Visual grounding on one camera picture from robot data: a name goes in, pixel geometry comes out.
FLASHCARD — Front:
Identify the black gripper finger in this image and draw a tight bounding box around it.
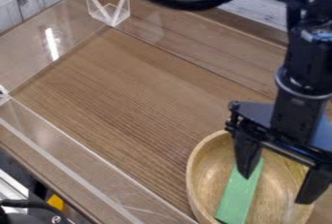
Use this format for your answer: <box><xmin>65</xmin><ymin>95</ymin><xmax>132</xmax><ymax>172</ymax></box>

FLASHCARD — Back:
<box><xmin>295</xmin><ymin>165</ymin><xmax>332</xmax><ymax>205</ymax></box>
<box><xmin>234</xmin><ymin>134</ymin><xmax>262</xmax><ymax>178</ymax></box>

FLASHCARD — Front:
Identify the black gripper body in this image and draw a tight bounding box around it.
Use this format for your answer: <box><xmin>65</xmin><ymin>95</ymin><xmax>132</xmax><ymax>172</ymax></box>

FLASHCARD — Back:
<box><xmin>226</xmin><ymin>101</ymin><xmax>332</xmax><ymax>167</ymax></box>

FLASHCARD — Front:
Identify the brown wooden bowl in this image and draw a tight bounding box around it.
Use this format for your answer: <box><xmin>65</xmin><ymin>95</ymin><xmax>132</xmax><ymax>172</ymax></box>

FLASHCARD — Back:
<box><xmin>185</xmin><ymin>131</ymin><xmax>311</xmax><ymax>224</ymax></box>

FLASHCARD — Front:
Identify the green rectangular block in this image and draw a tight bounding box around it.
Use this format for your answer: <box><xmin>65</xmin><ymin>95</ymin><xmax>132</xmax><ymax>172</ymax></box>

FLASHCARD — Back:
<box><xmin>214</xmin><ymin>159</ymin><xmax>264</xmax><ymax>224</ymax></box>

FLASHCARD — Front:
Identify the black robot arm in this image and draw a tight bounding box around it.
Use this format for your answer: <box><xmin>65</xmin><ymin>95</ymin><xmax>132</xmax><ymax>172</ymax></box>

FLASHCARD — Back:
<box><xmin>147</xmin><ymin>0</ymin><xmax>332</xmax><ymax>205</ymax></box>

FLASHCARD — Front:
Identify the yellow tag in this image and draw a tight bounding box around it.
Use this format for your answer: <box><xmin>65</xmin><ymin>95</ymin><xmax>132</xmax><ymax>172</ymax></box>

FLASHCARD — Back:
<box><xmin>46</xmin><ymin>194</ymin><xmax>64</xmax><ymax>211</ymax></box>

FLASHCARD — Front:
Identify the clear acrylic barrier wall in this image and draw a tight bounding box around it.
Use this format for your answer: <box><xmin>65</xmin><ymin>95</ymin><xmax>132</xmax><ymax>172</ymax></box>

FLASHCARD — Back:
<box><xmin>0</xmin><ymin>85</ymin><xmax>196</xmax><ymax>224</ymax></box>

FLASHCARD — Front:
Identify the clear acrylic corner bracket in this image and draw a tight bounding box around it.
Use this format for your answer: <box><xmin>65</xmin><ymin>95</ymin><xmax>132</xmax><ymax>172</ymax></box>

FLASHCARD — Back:
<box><xmin>85</xmin><ymin>0</ymin><xmax>131</xmax><ymax>27</ymax></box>

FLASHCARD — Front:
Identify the black cable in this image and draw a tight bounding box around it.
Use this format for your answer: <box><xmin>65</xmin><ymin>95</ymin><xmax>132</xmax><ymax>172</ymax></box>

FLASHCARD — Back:
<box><xmin>0</xmin><ymin>198</ymin><xmax>49</xmax><ymax>224</ymax></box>

